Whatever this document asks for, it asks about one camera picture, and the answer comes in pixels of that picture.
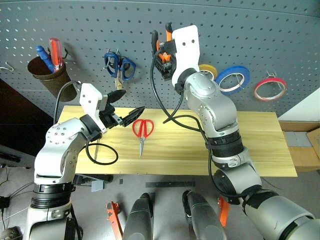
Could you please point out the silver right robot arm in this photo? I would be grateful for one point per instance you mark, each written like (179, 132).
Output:
(212, 100)

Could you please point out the small grey block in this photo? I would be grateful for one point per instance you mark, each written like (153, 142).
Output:
(97, 186)

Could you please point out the black power adapter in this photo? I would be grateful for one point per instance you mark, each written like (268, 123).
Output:
(3, 202)

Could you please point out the yellow tape roll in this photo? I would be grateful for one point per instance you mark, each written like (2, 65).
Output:
(211, 68)

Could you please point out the white panel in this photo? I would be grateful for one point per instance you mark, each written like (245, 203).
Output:
(305, 107)

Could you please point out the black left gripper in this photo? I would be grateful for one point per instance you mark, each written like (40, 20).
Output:
(108, 117)

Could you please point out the grey perforated pegboard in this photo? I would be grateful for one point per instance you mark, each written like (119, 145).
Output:
(100, 25)

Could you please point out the orange clamp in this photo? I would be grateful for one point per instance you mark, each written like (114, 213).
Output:
(223, 210)
(113, 217)

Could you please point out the dark cabinet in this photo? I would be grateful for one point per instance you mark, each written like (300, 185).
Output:
(20, 120)

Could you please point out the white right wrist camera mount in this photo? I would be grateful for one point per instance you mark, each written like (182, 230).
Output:
(187, 52)

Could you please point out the blue tape roll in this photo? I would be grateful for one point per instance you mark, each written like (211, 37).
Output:
(221, 75)

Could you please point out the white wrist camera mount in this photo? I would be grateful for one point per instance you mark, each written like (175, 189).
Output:
(88, 98)
(187, 52)

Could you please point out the brown cardboard box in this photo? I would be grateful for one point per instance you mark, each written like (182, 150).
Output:
(303, 156)

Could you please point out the thin metal shaft screwdriver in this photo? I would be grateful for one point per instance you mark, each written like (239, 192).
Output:
(96, 150)

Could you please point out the red tape roll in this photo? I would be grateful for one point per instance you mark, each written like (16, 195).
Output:
(258, 87)

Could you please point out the brown metal cup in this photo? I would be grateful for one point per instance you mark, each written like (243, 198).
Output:
(53, 80)

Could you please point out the grey rounded shape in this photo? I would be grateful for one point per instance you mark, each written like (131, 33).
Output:
(138, 220)
(203, 217)

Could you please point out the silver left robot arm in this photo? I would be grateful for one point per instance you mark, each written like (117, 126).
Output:
(57, 140)

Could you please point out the metal pegboard hook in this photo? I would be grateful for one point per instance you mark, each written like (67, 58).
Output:
(108, 58)
(271, 75)
(66, 53)
(6, 66)

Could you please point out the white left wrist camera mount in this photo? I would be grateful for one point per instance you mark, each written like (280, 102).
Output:
(88, 98)

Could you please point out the black bracket under table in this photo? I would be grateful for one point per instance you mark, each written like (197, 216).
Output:
(87, 179)

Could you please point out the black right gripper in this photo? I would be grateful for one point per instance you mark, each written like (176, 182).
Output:
(166, 70)

